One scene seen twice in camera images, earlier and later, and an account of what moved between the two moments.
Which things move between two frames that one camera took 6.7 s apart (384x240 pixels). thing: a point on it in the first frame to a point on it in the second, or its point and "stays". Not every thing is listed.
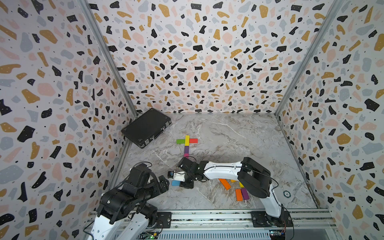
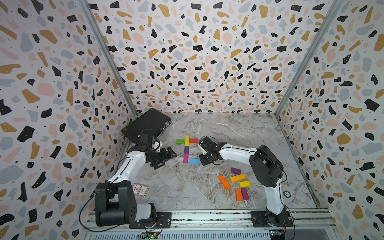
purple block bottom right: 245,193 stays
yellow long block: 187,140 stays
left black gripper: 165,184 to 164,157
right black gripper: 185,186 to 203,163
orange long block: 225,183 stays
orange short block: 239,194 stays
